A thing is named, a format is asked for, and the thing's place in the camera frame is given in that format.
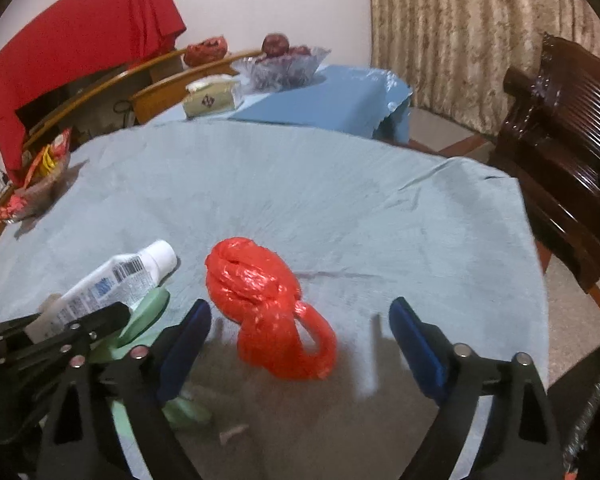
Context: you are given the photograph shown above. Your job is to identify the white plastic bottle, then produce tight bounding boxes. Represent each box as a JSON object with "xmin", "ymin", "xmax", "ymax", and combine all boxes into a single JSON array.
[{"xmin": 24, "ymin": 240, "xmax": 178, "ymax": 344}]

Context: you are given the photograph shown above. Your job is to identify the snack bowl with packets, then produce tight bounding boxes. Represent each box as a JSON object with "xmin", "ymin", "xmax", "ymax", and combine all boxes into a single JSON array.
[{"xmin": 0, "ymin": 128, "xmax": 71, "ymax": 223}]

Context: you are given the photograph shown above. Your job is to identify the wooden tv cabinet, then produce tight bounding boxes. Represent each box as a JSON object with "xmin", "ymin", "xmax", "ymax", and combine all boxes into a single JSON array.
[{"xmin": 0, "ymin": 48, "xmax": 264, "ymax": 252}]

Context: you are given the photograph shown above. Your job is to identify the grey table cloth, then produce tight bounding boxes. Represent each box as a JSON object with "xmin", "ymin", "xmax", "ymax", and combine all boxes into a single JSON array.
[{"xmin": 0, "ymin": 120, "xmax": 548, "ymax": 479}]

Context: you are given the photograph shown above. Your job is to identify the beige tissue box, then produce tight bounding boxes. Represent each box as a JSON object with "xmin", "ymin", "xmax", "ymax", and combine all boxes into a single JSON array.
[{"xmin": 182, "ymin": 74, "xmax": 244, "ymax": 119}]

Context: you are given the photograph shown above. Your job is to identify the dark wooden armchair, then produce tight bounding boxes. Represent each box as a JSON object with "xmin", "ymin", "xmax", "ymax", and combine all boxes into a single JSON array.
[{"xmin": 490, "ymin": 34, "xmax": 600, "ymax": 290}]

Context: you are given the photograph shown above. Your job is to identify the orange red bag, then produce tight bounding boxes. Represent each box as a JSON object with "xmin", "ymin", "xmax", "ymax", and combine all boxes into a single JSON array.
[{"xmin": 183, "ymin": 36, "xmax": 228, "ymax": 68}]

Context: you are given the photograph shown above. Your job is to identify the red cloth cover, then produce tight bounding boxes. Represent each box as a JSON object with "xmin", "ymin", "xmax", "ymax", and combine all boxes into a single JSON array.
[{"xmin": 0, "ymin": 0, "xmax": 186, "ymax": 185}]

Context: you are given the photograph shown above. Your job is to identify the glass fruit bowl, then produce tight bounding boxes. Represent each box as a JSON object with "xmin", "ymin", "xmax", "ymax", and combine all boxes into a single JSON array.
[{"xmin": 230, "ymin": 47, "xmax": 330, "ymax": 92}]

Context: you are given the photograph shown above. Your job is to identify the red apples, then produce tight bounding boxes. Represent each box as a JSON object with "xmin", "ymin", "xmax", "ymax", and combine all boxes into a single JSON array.
[{"xmin": 261, "ymin": 34, "xmax": 312, "ymax": 60}]

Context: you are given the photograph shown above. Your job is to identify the blue table cover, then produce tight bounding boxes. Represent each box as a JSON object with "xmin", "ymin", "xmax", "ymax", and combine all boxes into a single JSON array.
[{"xmin": 149, "ymin": 63, "xmax": 414, "ymax": 146}]

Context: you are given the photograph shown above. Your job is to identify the beige patterned curtain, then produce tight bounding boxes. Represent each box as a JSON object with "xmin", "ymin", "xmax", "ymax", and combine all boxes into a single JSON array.
[{"xmin": 370, "ymin": 0, "xmax": 600, "ymax": 136}]

